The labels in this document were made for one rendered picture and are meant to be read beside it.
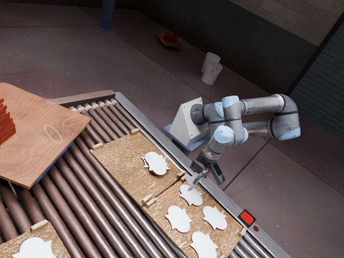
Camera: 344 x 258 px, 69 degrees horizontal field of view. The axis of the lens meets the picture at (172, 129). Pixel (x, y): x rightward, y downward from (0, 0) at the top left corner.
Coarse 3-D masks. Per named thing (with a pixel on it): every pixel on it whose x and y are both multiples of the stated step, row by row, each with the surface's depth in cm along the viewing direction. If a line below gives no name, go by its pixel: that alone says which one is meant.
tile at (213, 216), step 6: (204, 210) 124; (210, 210) 125; (216, 210) 126; (204, 216) 122; (210, 216) 123; (216, 216) 124; (222, 216) 125; (210, 222) 120; (216, 222) 121; (222, 222) 122; (216, 228) 120; (222, 228) 119
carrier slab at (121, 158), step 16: (112, 144) 139; (128, 144) 143; (144, 144) 148; (112, 160) 130; (128, 160) 134; (112, 176) 123; (128, 176) 126; (144, 176) 129; (160, 176) 133; (176, 176) 137; (128, 192) 118; (144, 192) 121; (160, 192) 125
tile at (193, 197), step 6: (186, 186) 132; (180, 192) 129; (186, 192) 129; (192, 192) 130; (198, 192) 132; (186, 198) 126; (192, 198) 127; (198, 198) 129; (192, 204) 125; (198, 204) 126
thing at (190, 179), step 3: (195, 174) 117; (186, 177) 119; (189, 177) 118; (192, 177) 118; (195, 177) 117; (186, 180) 118; (189, 180) 118; (192, 180) 117; (189, 183) 118; (192, 183) 116; (189, 186) 117; (192, 186) 116; (189, 189) 118
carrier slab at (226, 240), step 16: (176, 192) 128; (144, 208) 115; (160, 208) 118; (192, 208) 124; (160, 224) 111; (192, 224) 117; (208, 224) 120; (176, 240) 108; (224, 240) 116; (192, 256) 105; (224, 256) 110
